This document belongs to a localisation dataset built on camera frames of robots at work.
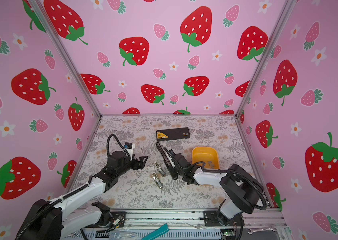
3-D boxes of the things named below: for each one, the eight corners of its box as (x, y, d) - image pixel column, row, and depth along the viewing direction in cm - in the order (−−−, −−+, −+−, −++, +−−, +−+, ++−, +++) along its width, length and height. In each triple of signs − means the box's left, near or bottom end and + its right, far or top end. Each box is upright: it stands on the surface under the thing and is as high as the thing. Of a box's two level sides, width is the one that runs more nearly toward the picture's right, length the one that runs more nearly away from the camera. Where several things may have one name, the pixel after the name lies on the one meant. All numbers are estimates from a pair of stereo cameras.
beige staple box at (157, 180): (160, 189, 86) (159, 186, 81) (152, 177, 90) (150, 173, 86) (163, 187, 86) (162, 183, 82) (155, 175, 91) (154, 171, 87)
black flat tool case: (156, 141, 107) (156, 139, 105) (156, 132, 113) (155, 130, 111) (190, 138, 109) (190, 136, 107) (187, 129, 115) (188, 126, 113)
